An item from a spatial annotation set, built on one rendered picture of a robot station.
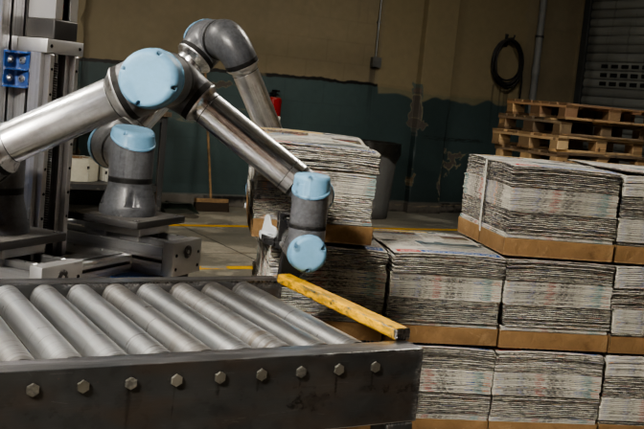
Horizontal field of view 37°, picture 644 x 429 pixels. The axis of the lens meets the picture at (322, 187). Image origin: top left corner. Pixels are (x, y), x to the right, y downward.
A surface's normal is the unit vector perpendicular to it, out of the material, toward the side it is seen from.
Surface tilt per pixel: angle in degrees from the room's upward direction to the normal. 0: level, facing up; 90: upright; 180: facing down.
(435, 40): 90
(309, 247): 90
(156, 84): 87
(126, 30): 90
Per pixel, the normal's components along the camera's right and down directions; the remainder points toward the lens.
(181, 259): 0.91, 0.13
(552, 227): 0.16, 0.11
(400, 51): 0.48, 0.13
